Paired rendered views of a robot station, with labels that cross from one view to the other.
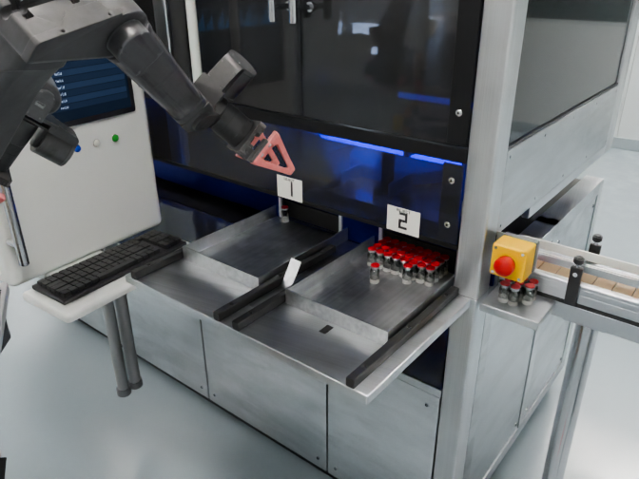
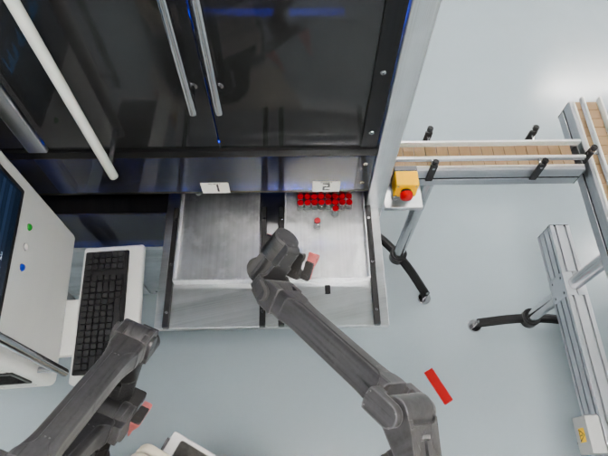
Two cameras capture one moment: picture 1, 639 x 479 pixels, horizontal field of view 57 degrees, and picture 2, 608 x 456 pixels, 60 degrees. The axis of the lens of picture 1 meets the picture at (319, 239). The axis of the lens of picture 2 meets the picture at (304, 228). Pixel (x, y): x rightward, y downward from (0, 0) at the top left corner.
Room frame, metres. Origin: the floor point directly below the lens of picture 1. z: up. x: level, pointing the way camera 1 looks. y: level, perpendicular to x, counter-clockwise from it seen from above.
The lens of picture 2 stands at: (0.60, 0.41, 2.39)
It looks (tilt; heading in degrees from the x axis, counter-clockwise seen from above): 63 degrees down; 319
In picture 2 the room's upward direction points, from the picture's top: 1 degrees clockwise
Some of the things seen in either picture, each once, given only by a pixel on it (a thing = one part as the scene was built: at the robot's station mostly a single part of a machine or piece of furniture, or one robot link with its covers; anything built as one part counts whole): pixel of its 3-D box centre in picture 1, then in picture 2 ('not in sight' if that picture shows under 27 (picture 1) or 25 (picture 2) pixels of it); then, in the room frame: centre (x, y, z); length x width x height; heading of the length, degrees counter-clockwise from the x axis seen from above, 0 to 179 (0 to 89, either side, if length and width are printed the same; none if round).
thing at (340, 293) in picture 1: (378, 283); (325, 230); (1.14, -0.13, 0.90); 0.34 x 0.26 x 0.04; 141
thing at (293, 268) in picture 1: (276, 282); not in sight; (1.12, 0.10, 0.91); 0.14 x 0.03 x 0.06; 140
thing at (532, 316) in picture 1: (519, 302); (401, 191); (1.09, -0.44, 0.87); 0.14 x 0.13 x 0.02; 141
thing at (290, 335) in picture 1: (300, 283); (272, 254); (1.19, 0.04, 0.87); 0.70 x 0.48 x 0.02; 51
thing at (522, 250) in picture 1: (513, 257); (404, 182); (1.07, -0.40, 1.00); 0.08 x 0.07 x 0.07; 141
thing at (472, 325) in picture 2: not in sight; (526, 320); (0.49, -0.84, 0.07); 0.50 x 0.08 x 0.14; 51
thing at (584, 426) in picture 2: not in sight; (589, 434); (0.12, -0.46, 0.50); 0.12 x 0.05 x 0.09; 141
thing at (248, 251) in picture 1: (267, 242); (219, 232); (1.35, 0.13, 0.90); 0.34 x 0.26 x 0.04; 141
